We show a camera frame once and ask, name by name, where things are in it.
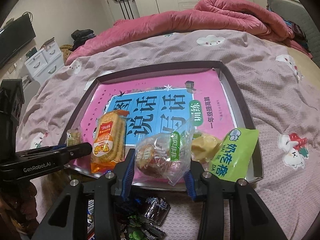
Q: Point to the brown plush toy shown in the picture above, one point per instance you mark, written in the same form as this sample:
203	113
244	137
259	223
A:
66	50

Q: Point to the pink blue children's book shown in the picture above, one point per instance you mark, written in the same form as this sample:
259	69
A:
163	104

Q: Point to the pink red quilt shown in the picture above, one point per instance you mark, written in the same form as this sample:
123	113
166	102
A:
240	15

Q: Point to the clear round cake packet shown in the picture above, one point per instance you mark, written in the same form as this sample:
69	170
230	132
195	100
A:
166	155

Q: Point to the green pea snack packet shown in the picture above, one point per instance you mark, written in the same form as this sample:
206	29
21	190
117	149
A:
135	229

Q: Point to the orange cracker packet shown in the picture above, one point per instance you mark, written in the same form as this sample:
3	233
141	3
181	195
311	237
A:
109	141

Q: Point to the dark shallow box tray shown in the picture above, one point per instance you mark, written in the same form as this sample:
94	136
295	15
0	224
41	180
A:
235	97

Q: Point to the blue foil snack packet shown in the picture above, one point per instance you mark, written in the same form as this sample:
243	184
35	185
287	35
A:
90	220

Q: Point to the dark clothes on pillow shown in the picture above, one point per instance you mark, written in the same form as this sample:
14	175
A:
299	35

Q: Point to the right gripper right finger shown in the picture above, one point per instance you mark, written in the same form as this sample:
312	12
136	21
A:
196	188

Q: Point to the small biscuit packet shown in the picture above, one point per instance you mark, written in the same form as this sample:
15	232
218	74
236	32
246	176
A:
74	137

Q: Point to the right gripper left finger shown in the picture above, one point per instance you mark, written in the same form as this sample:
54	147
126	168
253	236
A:
124	172

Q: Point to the grey padded headboard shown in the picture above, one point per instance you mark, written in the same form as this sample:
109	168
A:
301	17

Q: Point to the clear yellow snack packet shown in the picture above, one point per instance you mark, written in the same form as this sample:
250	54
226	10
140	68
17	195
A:
204	147

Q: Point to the black wall television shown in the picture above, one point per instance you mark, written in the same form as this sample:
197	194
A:
14	37

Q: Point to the white drawer cabinet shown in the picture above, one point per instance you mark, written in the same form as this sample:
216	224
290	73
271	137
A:
46	62

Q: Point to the person's left hand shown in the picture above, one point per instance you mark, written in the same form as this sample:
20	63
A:
18	209

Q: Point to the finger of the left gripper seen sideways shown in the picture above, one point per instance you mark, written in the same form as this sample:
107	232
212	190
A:
72	151

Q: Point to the pink patterned bed sheet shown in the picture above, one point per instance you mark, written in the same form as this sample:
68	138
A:
285	110

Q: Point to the black folded clothes pile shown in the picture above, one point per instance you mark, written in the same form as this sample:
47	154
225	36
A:
81	36

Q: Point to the dark candy wrapper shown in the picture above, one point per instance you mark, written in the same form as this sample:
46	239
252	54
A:
155	210

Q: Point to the green milk snack packet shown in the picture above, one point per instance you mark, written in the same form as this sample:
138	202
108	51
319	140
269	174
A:
232	159

